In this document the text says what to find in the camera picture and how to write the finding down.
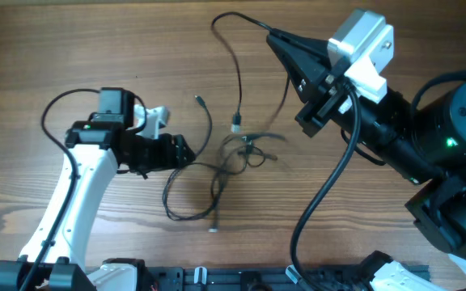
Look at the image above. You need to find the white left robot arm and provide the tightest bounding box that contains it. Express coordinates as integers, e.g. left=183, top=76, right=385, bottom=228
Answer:
left=0, top=87, right=195, bottom=290

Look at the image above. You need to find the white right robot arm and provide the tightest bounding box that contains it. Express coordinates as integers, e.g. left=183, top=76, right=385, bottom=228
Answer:
left=267, top=31, right=466, bottom=270

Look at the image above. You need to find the black USB cable silver plug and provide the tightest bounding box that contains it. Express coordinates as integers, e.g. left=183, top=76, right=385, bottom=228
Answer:
left=210, top=11, right=290, bottom=234

